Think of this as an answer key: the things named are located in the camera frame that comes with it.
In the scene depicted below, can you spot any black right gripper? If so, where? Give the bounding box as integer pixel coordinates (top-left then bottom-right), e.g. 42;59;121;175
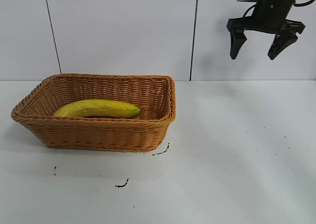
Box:
227;0;306;61

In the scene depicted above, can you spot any yellow banana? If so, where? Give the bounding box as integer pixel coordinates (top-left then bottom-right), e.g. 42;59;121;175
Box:
52;99;142;119

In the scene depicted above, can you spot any brown woven wicker basket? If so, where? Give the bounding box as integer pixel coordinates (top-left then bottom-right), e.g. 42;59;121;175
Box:
11;73;178;152

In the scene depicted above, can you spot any black camera cable loop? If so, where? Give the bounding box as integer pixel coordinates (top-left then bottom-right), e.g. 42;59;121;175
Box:
242;1;257;19

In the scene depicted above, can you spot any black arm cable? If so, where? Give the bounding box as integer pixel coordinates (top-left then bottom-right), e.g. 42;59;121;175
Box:
293;0;316;8

